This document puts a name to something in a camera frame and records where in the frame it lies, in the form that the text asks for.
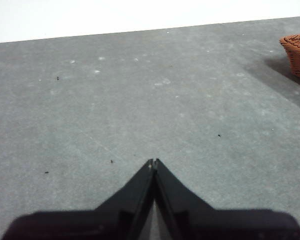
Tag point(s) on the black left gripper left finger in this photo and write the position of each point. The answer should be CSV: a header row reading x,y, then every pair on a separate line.
x,y
90,225

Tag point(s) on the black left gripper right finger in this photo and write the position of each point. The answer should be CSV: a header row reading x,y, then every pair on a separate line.
x,y
215,225

